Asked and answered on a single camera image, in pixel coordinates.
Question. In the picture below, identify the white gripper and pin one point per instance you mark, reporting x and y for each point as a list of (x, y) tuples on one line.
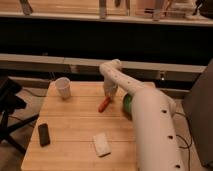
[(110, 89)]

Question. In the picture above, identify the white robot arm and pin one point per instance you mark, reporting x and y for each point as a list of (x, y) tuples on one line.
[(152, 111)]

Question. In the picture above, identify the green bowl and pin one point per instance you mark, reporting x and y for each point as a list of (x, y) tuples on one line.
[(127, 104)]

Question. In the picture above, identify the white paper cup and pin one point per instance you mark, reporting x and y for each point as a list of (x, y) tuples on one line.
[(63, 87)]

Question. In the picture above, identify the black tripod stand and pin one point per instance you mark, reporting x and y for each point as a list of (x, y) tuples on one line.
[(9, 102)]

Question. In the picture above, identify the dark cabinet at right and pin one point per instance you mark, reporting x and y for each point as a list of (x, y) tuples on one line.
[(198, 107)]

